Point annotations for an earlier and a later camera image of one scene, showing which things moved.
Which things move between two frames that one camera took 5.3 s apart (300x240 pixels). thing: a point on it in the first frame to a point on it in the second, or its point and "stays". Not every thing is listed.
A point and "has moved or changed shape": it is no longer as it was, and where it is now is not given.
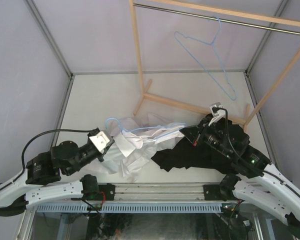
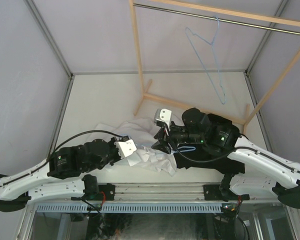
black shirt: (178, 151) has moved or changed shape
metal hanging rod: (225, 20) stays
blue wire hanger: (148, 127) to (177, 151)
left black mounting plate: (106, 192) stays
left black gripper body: (88, 154) to (114, 155)
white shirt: (136, 141) has moved or changed shape
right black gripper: (196, 134) to (164, 139)
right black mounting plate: (213, 192) stays
